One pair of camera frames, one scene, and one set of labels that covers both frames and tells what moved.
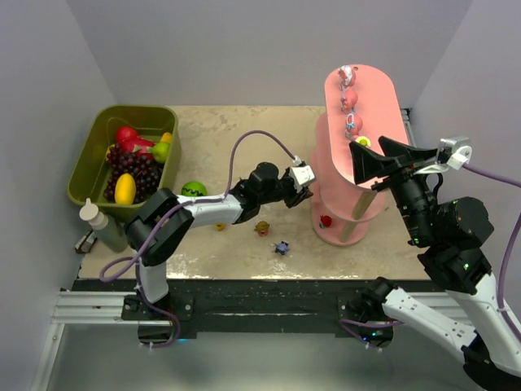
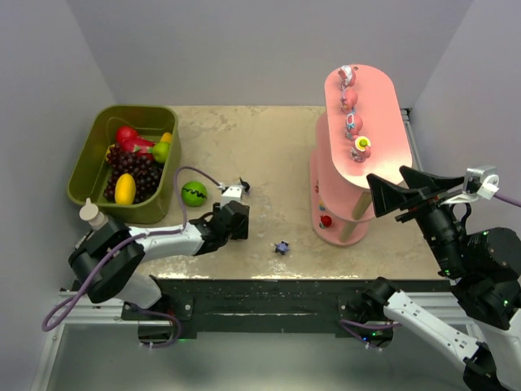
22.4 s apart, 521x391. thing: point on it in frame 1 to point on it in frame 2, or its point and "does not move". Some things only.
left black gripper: [299, 195] to [240, 220]
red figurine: [326, 221] does not move
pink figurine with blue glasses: [353, 125] does not move
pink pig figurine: [348, 100] does not move
